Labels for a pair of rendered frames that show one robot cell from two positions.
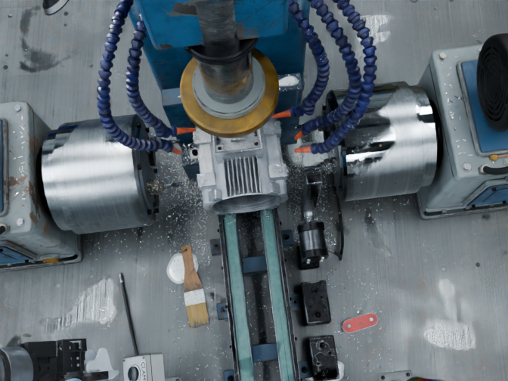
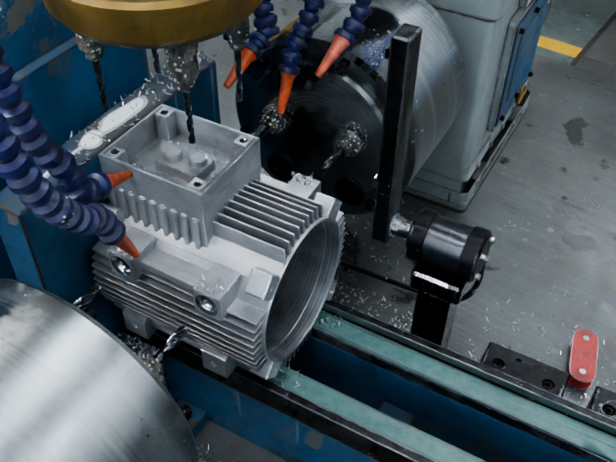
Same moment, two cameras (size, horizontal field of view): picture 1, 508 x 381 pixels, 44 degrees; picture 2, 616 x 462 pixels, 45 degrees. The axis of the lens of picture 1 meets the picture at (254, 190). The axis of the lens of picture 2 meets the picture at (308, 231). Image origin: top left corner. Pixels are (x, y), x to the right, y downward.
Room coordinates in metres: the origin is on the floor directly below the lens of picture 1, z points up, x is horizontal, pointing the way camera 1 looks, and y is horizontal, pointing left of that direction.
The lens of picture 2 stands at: (0.11, 0.46, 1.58)
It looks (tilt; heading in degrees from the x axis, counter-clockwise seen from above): 43 degrees down; 299
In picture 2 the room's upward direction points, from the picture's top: 1 degrees clockwise
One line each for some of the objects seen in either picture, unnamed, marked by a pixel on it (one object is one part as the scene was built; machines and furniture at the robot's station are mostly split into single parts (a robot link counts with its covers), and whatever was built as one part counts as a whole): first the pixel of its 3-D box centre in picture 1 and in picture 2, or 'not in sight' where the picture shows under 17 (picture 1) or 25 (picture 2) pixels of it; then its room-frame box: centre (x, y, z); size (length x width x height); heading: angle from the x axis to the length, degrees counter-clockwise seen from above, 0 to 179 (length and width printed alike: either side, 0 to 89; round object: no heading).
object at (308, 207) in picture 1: (310, 196); (395, 144); (0.32, -0.11, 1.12); 0.04 x 0.03 x 0.26; 0
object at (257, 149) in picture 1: (236, 130); (183, 174); (0.49, 0.02, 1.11); 0.12 x 0.11 x 0.07; 0
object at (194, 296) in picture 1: (192, 285); not in sight; (0.22, 0.18, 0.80); 0.21 x 0.05 x 0.01; 5
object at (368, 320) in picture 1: (360, 323); (582, 358); (0.08, -0.22, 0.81); 0.09 x 0.03 x 0.02; 100
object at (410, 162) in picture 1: (388, 140); (362, 87); (0.45, -0.31, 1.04); 0.41 x 0.25 x 0.25; 90
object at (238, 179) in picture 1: (240, 162); (223, 255); (0.45, 0.02, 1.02); 0.20 x 0.19 x 0.19; 0
